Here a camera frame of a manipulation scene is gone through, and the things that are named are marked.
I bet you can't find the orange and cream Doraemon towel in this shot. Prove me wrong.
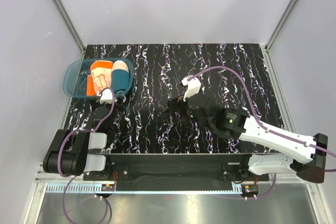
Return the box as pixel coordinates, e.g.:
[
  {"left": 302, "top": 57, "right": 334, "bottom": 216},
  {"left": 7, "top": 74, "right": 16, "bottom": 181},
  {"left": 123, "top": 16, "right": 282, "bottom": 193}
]
[{"left": 86, "top": 60, "right": 113, "bottom": 96}]

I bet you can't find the teal and cream Doraemon towel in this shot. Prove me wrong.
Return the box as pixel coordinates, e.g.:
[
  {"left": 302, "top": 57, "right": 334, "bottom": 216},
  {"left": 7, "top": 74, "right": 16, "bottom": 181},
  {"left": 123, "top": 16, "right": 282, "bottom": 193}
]
[{"left": 111, "top": 60, "right": 131, "bottom": 94}]

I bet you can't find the translucent blue plastic tray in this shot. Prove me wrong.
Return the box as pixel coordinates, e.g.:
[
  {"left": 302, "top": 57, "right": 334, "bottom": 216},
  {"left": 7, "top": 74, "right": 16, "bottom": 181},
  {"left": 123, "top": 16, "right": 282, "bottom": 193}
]
[{"left": 62, "top": 58, "right": 134, "bottom": 100}]

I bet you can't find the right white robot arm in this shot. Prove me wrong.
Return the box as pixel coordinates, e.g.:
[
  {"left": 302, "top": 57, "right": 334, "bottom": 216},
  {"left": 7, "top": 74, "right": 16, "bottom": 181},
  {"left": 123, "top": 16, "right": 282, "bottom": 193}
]
[{"left": 167, "top": 76, "right": 328, "bottom": 184}]

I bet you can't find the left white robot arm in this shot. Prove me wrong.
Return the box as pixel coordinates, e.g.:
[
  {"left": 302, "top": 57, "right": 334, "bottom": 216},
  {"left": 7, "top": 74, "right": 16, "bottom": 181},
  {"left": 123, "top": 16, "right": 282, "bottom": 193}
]
[{"left": 43, "top": 88, "right": 116, "bottom": 177}]

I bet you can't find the right small circuit board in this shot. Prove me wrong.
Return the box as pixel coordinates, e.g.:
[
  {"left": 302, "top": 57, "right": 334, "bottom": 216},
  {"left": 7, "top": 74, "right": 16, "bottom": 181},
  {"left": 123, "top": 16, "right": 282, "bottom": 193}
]
[{"left": 244, "top": 185, "right": 259, "bottom": 194}]

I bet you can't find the small circuit board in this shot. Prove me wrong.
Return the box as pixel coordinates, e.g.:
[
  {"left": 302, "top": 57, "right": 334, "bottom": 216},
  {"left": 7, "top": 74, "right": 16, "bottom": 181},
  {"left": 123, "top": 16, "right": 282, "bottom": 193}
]
[
  {"left": 244, "top": 185, "right": 259, "bottom": 194},
  {"left": 101, "top": 184, "right": 116, "bottom": 191}
]

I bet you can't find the left small circuit board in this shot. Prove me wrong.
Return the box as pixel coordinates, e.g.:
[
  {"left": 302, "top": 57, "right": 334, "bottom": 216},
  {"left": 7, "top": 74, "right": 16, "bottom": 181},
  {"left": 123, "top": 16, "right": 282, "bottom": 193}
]
[{"left": 101, "top": 184, "right": 116, "bottom": 191}]

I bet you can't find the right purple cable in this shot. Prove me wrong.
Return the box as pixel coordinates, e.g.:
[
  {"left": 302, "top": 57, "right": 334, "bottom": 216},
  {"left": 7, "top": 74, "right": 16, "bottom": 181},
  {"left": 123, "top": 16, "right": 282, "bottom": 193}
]
[{"left": 187, "top": 66, "right": 336, "bottom": 200}]

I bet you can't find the aluminium frame rail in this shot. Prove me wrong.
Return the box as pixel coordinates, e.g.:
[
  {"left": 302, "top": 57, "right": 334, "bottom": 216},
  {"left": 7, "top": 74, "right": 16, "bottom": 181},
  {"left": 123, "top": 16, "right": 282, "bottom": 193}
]
[{"left": 34, "top": 162, "right": 320, "bottom": 184}]

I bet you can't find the slotted white cable duct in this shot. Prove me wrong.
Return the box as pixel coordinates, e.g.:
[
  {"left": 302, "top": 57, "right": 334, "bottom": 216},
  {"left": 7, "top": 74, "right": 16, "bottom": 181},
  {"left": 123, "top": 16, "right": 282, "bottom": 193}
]
[{"left": 45, "top": 182, "right": 245, "bottom": 195}]

